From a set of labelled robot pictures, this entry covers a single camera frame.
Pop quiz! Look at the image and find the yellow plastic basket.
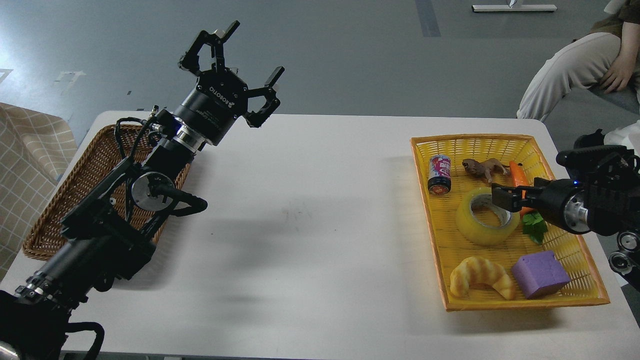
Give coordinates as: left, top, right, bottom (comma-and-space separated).
410, 133, 610, 312

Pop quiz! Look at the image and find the toy carrot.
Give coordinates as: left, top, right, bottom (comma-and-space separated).
509, 161, 548, 245

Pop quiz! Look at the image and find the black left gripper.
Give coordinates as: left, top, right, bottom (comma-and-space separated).
173, 20, 286, 147

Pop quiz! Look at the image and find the toy croissant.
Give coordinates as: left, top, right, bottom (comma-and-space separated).
449, 256, 516, 301

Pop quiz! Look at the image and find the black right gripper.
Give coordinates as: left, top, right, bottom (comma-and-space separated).
491, 178, 591, 235

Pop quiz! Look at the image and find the yellow tape roll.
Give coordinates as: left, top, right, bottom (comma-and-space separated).
455, 187, 521, 248

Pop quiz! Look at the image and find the soda can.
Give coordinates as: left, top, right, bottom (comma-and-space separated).
427, 153, 451, 196

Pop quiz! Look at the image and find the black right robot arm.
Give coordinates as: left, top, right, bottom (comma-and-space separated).
491, 129, 640, 289

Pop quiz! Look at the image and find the brown wicker basket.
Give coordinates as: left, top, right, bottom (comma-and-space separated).
22, 118, 208, 261

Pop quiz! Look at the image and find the purple sponge block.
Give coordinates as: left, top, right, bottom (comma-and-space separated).
510, 250, 571, 300

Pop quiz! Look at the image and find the seated person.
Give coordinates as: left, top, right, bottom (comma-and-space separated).
516, 0, 640, 122

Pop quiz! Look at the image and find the white floor stand base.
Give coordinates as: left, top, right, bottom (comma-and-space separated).
471, 0, 558, 13

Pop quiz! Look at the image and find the brown toy animal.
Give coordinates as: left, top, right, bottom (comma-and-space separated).
462, 158, 511, 183

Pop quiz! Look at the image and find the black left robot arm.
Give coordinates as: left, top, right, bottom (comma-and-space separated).
1, 21, 285, 360

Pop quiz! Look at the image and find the beige checkered cloth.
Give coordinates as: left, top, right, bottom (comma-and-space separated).
0, 103, 77, 278

